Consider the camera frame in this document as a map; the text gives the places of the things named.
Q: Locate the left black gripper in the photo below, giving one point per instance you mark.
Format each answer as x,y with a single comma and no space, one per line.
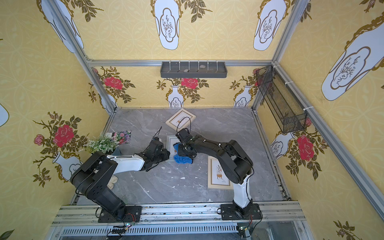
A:
162,153

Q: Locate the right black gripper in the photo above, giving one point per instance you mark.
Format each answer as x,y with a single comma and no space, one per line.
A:
183,149

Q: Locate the blue microfiber cloth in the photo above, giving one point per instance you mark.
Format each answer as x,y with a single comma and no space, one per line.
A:
181,159

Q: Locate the grey-green picture frame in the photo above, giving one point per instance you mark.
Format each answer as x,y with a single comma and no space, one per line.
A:
171,141

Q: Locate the beige picture frame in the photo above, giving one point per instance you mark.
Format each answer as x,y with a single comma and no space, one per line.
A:
180,120
216,176

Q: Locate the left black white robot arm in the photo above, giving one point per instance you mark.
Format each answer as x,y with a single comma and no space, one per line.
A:
92,178

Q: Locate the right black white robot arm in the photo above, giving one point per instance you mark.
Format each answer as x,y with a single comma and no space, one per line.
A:
234,161

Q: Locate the floral patterned box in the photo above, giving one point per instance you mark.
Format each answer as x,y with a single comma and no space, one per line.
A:
122,137

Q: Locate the beige work glove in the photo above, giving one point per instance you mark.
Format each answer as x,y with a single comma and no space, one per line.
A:
112,182

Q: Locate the potted green plant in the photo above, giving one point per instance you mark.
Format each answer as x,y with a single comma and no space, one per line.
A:
104,144

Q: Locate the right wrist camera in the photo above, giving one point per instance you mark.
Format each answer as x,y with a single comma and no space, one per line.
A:
184,136

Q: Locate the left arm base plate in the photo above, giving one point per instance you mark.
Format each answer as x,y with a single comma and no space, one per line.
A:
127,214

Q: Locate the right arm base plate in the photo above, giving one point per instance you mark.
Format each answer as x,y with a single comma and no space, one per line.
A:
233,212

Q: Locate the grey wall shelf tray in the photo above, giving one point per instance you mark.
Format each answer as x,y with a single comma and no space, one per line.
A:
194,69

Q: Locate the black wire mesh basket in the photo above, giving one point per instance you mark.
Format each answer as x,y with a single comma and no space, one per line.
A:
285,107

